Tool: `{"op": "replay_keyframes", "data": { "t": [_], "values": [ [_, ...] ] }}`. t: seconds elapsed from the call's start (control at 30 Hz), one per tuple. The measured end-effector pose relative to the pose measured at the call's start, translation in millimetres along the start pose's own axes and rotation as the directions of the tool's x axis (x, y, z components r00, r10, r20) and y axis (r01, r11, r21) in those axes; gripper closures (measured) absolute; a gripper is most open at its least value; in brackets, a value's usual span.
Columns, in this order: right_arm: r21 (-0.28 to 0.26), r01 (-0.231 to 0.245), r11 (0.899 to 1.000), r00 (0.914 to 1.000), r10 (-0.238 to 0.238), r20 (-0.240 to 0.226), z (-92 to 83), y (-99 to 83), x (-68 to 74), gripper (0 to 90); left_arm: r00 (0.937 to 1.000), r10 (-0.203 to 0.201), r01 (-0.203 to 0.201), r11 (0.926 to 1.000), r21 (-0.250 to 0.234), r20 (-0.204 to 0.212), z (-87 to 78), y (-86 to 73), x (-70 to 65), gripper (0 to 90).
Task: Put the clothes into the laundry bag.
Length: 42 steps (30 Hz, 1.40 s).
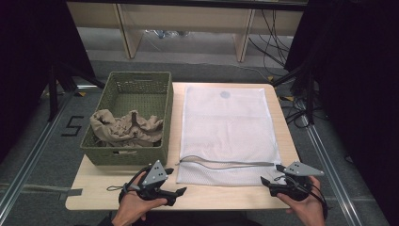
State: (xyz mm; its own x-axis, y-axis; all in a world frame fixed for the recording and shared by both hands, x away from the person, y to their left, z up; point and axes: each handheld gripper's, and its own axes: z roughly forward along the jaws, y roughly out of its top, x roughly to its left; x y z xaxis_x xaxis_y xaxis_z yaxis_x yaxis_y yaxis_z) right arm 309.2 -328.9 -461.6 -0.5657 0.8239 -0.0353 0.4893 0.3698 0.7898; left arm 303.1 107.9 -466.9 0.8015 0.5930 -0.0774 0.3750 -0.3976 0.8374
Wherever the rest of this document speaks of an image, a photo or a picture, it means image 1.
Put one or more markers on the black metal stand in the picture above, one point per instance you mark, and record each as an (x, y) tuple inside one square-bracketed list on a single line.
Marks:
[(52, 94), (310, 94)]

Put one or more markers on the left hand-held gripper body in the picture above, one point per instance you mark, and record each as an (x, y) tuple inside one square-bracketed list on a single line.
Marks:
[(155, 175)]

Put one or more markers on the black curtain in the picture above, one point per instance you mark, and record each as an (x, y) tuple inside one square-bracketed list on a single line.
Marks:
[(28, 62), (360, 78)]

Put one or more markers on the person's right hand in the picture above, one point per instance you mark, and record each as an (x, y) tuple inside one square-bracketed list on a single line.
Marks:
[(310, 210)]

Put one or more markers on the person's left hand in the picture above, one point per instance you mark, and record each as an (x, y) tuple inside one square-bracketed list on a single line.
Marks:
[(131, 207)]

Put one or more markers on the white mesh laundry bag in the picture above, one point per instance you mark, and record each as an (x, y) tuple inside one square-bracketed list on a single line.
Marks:
[(230, 132)]

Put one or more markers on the clear plastic wrapping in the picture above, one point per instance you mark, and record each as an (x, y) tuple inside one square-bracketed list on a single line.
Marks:
[(166, 33)]

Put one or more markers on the metal floor rail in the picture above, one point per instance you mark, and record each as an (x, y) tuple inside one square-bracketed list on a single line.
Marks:
[(29, 157), (332, 172)]

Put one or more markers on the beige cloth garment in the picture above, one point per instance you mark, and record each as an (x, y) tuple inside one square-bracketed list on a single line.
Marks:
[(125, 130)]

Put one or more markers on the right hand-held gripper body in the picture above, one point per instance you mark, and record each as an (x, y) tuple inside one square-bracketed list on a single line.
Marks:
[(302, 171)]

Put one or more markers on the person's dark clothing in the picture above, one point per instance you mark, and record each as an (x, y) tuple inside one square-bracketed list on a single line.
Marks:
[(200, 219)]

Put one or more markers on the yellow tape marker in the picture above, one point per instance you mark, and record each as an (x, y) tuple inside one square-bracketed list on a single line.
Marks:
[(288, 98), (82, 93), (270, 77)]

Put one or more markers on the green woven basket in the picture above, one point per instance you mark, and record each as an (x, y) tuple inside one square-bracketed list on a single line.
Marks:
[(139, 94)]

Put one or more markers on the grey tape strip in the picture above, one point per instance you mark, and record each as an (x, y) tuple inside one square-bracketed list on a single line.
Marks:
[(44, 189)]

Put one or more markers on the light wooden shelf unit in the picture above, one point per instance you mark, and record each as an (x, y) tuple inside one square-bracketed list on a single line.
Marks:
[(188, 19)]

